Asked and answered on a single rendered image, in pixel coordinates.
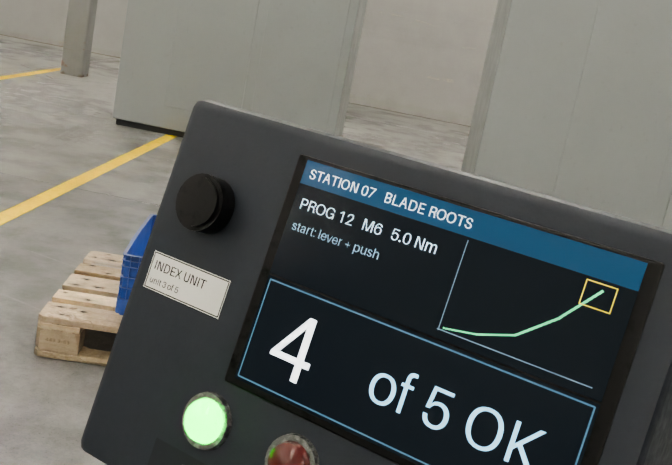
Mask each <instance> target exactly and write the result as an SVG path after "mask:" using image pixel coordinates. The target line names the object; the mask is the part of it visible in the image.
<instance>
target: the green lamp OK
mask: <svg viewBox="0 0 672 465"><path fill-rule="evenodd" d="M231 426H232V415H231V410H230V407H229V405H228V403H227V402H226V400H225V399H224V398H223V397H222V396H221V395H219V394H218V393H215V392H208V391H207V392H203V393H199V394H197V395H195V396H194V397H192V398H191V399H190V400H189V402H188V403H187V405H186V407H185V409H184V412H183V416H182V427H183V431H184V435H185V437H186V438H187V440H188V441H189V443H190V444H191V445H193V446H194V447H195V448H198V449H201V450H208V451H210V450H215V449H216V448H218V447H220V446H221V445H222V444H223V443H224V442H225V441H226V439H227V438H228V436H229V434H230V431H231Z"/></svg>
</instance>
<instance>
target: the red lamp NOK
mask: <svg viewBox="0 0 672 465"><path fill-rule="evenodd" d="M265 465H319V457H318V454H317V451H316V449H315V447H314V445H313V444H312V443H311V441H310V440H309V439H307V438H306V437H304V436H303V435H300V434H297V433H289V434H285V435H282V436H280V437H278V438H277V439H276V440H274V441H273V442H272V444H271V445H270V446H269V448H268V450H267V452H266V456H265Z"/></svg>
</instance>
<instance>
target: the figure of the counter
mask: <svg viewBox="0 0 672 465"><path fill-rule="evenodd" d="M357 312H358V309H355V308H353V307H350V306H348V305H345V304H342V303H340V302H337V301H335V300H332V299H330V298H327V297H325V296H322V295H320V294H317V293H314V292H312V291H309V290H307V289H304V288H302V287H299V286H297V285H294V284H292V283H289V282H286V281H284V280H281V279H279V278H276V277H274V276H271V275H269V276H268V279H267V282H266V285H265V288H264V291H263V294H262V297H261V300H260V303H259V306H258V309H257V312H256V315H255V318H254V321H253V324H252V327H251V329H250V332H249V335H248V338H247V341H246V344H245V347H244V350H243V353H242V356H241V359H240V362H239V365H238V368H237V371H236V374H235V378H237V379H239V380H241V381H243V382H245V383H247V384H249V385H251V386H254V387H256V388H258V389H260V390H262V391H264V392H266V393H268V394H270V395H272V396H275V397H277V398H279V399H281V400H283V401H285V402H287V403H289V404H291V405H293V406H296V407H298V408H300V409H302V410H304V411H306V412H308V413H310V414H312V415H315V416H317V417H319V418H321V419H322V416H323V413H324V410H325V407H326V404H327V402H328V399H329V396H330V393H331V390H332V387H333V384H334V381H335V378H336V375H337V372H338V369H339V366H340V363H341V360H342V357H343V354H344V351H345V348H346V345H347V342H348V339H349V336H350V333H351V330H352V327H353V324H354V321H355V318H356V315H357Z"/></svg>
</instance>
